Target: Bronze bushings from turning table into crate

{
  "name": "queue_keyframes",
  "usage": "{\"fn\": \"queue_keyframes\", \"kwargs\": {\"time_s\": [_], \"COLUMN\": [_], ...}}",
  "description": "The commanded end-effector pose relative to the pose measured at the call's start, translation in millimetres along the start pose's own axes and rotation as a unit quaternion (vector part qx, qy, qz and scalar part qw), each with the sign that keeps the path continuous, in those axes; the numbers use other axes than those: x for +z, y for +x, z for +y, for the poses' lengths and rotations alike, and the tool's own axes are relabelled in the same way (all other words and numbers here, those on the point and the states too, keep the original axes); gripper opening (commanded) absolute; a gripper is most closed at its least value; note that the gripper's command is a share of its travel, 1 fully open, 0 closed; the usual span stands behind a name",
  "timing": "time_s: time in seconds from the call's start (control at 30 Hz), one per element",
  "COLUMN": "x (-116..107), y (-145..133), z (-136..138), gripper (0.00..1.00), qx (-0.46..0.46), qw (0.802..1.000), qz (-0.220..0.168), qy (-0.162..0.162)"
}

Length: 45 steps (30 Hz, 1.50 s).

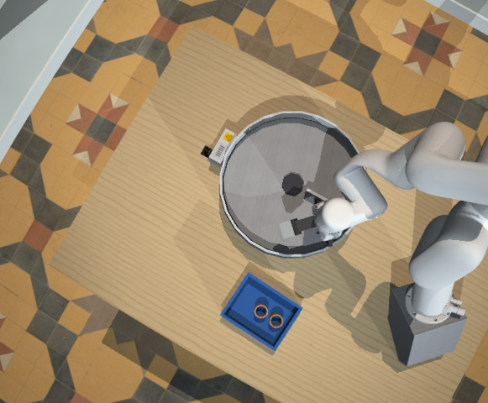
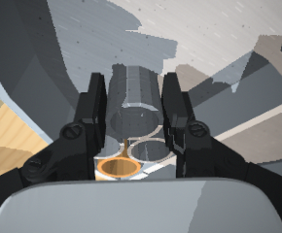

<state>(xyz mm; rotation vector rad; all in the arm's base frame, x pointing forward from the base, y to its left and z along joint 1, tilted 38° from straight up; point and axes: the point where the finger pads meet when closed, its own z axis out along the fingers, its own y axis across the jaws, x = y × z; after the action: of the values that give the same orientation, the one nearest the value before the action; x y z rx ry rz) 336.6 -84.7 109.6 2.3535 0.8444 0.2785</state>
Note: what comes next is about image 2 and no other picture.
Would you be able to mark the bronze bushing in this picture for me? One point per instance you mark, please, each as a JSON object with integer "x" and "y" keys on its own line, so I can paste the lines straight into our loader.
{"x": 120, "y": 166}

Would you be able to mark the dark grey metal bushing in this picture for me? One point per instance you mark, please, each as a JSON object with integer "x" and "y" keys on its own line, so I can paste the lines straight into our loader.
{"x": 149, "y": 150}
{"x": 134, "y": 110}
{"x": 113, "y": 146}

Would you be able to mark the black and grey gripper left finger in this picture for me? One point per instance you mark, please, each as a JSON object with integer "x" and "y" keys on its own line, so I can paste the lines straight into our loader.
{"x": 71, "y": 156}

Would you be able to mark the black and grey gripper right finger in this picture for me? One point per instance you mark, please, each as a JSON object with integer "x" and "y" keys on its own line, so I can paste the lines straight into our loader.
{"x": 199, "y": 155}

